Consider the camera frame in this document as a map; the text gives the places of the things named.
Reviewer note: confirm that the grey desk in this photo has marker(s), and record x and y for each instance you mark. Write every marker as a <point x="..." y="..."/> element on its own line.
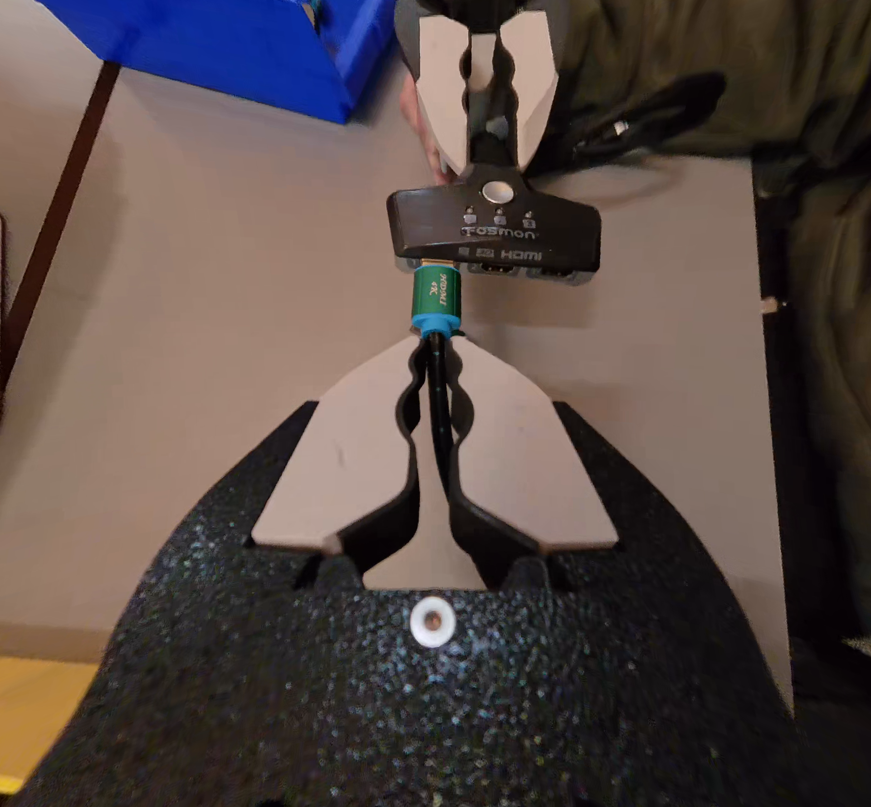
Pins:
<point x="204" y="276"/>

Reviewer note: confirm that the blue plastic bin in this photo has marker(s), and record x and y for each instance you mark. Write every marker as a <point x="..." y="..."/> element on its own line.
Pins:
<point x="204" y="38"/>

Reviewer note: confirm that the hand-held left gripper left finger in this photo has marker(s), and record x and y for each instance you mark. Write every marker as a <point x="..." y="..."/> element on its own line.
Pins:
<point x="326" y="467"/>

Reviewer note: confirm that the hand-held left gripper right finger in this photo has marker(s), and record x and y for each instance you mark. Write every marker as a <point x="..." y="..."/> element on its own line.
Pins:
<point x="531" y="467"/>

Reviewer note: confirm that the person's right hand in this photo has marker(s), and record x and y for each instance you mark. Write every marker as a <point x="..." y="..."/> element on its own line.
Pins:
<point x="416" y="123"/>

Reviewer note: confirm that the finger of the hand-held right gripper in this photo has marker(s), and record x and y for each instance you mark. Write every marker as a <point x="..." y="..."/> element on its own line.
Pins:
<point x="442" y="86"/>
<point x="534" y="86"/>

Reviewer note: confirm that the black video switch box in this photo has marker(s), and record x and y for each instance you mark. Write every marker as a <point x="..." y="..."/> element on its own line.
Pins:
<point x="435" y="215"/>

